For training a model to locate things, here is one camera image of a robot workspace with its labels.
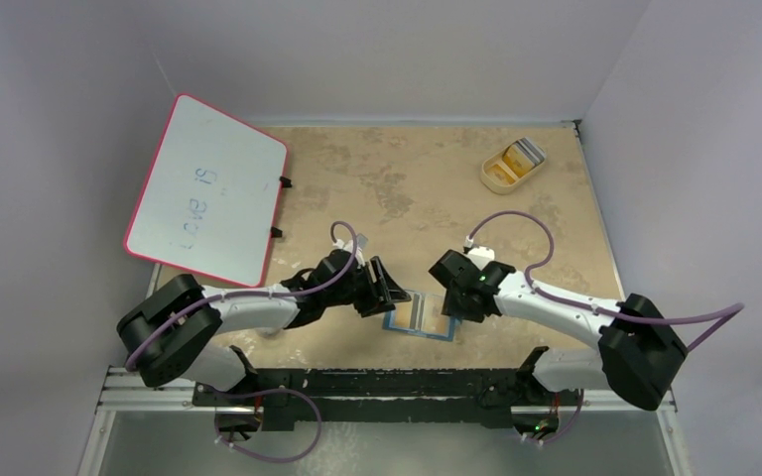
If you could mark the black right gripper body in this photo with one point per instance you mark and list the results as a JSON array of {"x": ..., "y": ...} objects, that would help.
[{"x": 458, "y": 299}]

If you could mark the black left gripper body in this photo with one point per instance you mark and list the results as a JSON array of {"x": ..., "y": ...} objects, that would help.
[{"x": 360, "y": 293}]

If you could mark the blue leather card holder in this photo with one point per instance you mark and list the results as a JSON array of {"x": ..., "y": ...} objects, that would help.
[{"x": 418, "y": 332}]

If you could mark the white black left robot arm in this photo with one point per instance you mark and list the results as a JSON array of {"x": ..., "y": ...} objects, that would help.
[{"x": 169, "y": 334}]

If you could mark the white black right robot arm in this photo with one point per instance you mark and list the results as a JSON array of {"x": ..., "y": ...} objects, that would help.
[{"x": 628, "y": 346}]

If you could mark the cream oval card tray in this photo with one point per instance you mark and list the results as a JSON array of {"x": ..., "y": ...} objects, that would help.
[{"x": 499, "y": 189}]

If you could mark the stack of cards in tray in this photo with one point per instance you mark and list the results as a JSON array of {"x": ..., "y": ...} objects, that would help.
[{"x": 515, "y": 162}]

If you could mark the pink framed whiteboard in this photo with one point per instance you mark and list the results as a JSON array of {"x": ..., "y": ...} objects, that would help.
[{"x": 209, "y": 201}]

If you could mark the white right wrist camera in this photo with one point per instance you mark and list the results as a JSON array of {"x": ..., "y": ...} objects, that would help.
[{"x": 479, "y": 256}]

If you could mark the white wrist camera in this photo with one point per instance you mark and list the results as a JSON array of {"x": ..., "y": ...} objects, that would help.
[
  {"x": 479, "y": 256},
  {"x": 353, "y": 246}
]

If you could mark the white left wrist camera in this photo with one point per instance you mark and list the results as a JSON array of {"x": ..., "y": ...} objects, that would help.
[{"x": 353, "y": 246}]

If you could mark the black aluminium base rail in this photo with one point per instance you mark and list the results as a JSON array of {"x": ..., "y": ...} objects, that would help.
[{"x": 279, "y": 398}]

